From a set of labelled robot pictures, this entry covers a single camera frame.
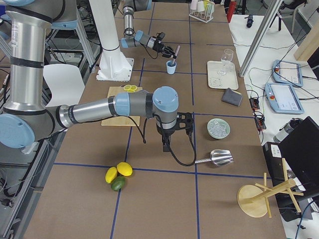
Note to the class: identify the steel muddler black tip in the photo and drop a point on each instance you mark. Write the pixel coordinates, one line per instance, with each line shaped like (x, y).
(174, 57)

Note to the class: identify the steel ice scoop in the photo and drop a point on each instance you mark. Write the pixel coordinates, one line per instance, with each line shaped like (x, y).
(218, 157)

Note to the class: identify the green lime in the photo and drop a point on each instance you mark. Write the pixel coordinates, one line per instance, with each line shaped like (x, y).
(118, 183)

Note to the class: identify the clear wine glass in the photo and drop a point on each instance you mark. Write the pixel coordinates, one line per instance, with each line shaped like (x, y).
(226, 59)

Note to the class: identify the white chair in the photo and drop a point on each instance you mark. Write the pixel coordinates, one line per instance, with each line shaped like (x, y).
(65, 83)

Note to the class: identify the near blue teach pendant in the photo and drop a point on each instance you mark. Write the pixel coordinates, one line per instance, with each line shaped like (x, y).
(283, 99)

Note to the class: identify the aluminium frame post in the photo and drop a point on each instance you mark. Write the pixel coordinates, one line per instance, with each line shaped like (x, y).
(269, 16)

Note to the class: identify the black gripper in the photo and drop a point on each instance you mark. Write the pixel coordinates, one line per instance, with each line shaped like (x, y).
(156, 45)
(165, 133)

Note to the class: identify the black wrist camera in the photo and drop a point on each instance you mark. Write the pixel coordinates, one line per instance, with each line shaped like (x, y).
(184, 121)
(160, 36)

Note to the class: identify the black computer monitor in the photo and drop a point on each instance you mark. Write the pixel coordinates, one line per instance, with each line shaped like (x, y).
(301, 150)

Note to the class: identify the far blue teach pendant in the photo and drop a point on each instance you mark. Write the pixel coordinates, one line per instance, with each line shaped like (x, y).
(287, 73)

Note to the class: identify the red cylinder can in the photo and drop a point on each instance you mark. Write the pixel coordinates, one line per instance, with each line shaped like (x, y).
(231, 9)

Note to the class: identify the bamboo cutting board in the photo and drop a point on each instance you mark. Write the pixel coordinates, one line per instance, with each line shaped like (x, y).
(118, 121)

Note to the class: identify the pink plastic cup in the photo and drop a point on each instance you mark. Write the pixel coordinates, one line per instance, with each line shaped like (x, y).
(193, 5)

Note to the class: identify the cream bear tray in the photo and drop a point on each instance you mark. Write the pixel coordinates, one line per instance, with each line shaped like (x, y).
(220, 77)

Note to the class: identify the yellow lemon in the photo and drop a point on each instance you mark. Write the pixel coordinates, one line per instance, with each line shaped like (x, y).
(111, 174)
(124, 169)

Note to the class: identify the green bowl of ice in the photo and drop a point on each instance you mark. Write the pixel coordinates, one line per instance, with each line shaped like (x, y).
(218, 128)

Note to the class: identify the dark grey folded cloth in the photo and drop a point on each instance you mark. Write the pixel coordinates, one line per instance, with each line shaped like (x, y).
(232, 97)

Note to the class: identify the white plastic cup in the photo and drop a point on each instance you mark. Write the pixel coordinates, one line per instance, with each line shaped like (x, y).
(200, 6)

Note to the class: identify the blue teach pendant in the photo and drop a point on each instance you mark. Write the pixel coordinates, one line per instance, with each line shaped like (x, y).
(283, 99)
(287, 73)

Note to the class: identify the light blue plastic cup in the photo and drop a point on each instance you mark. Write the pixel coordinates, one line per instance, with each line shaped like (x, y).
(170, 67)

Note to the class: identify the yellow plastic cup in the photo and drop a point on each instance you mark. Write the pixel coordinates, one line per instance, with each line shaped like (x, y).
(207, 5)

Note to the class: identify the white wire cup rack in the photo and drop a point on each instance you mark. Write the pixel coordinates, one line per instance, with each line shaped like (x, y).
(203, 16)

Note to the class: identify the wooden cup tree stand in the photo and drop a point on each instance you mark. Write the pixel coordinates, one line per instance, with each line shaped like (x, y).
(253, 199)

